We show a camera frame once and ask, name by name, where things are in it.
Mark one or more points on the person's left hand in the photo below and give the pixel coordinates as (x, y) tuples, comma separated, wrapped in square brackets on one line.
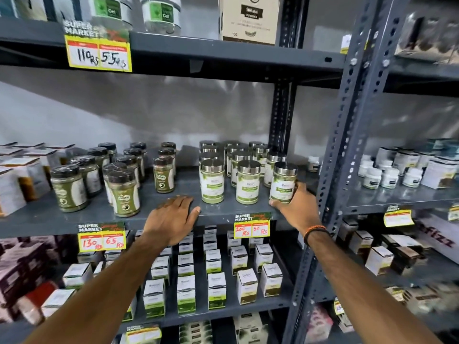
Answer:
[(168, 220)]

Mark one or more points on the person's right hand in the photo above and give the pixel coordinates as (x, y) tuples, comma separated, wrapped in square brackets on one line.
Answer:
[(303, 211)]

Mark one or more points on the person's right thumb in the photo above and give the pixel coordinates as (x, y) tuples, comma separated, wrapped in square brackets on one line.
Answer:
[(279, 205)]

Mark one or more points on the person's left thumb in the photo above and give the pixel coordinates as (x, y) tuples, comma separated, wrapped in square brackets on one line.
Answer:
[(193, 215)]

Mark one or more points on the silver-lid green powder jar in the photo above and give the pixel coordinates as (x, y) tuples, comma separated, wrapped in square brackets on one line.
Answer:
[(283, 182)]

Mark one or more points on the person's left forearm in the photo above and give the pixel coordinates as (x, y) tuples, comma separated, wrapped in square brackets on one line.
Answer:
[(104, 297)]

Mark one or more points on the person's right forearm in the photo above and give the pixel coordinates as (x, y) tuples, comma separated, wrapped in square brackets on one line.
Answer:
[(362, 293)]

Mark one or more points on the row of silver-lid jars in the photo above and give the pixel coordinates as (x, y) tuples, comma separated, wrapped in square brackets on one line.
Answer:
[(224, 175)]

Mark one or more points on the small white jar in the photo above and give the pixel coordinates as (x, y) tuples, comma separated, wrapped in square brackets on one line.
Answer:
[(313, 164)]

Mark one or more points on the rows of white green boxes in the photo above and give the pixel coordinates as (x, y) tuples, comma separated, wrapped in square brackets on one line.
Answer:
[(215, 279)]

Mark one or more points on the small white brown box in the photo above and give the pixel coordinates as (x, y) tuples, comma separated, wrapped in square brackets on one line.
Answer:
[(347, 229), (378, 260), (360, 241)]

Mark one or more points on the group of black-lid jars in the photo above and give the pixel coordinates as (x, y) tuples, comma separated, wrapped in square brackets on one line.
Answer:
[(123, 193)]

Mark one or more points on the cluster of small white jars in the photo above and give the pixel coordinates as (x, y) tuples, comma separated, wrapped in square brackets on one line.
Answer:
[(389, 177)]

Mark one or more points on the grey perforated metal shelf rack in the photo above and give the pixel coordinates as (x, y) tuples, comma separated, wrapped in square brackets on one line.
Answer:
[(353, 118)]

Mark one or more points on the white tub dark lid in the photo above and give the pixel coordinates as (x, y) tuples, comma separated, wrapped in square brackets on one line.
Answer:
[(384, 154), (405, 161)]

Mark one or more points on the pink packet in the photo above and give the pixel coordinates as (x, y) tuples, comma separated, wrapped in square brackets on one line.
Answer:
[(318, 326)]

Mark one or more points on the cream boxes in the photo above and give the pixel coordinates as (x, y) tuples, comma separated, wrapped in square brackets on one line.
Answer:
[(249, 329)]

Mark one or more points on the dark brown boxes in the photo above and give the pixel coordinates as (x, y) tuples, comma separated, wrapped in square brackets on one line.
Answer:
[(405, 252)]

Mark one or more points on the white box brown print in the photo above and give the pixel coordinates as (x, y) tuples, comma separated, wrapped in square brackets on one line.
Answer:
[(439, 173)]

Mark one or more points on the large white box red lettering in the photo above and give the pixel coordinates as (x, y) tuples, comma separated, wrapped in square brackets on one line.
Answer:
[(439, 238)]

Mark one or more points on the stack of white brown boxes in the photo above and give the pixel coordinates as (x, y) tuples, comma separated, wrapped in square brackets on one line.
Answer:
[(25, 175)]

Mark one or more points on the teal boxes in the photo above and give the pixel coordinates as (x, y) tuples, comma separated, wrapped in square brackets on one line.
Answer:
[(444, 147)]

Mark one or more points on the pile of maroon packets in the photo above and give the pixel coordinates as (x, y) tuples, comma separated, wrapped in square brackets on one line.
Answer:
[(21, 265)]

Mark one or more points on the beige powder box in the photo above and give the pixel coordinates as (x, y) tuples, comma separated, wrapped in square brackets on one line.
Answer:
[(249, 21)]

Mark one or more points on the large yellow price tag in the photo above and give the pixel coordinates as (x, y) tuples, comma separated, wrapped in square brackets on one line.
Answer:
[(98, 51)]

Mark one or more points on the clear gel jar green label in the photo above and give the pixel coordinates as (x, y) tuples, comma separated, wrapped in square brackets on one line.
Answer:
[(161, 14), (109, 10)]

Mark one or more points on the row of grey pouches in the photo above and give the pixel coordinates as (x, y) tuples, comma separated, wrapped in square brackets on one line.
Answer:
[(430, 39)]

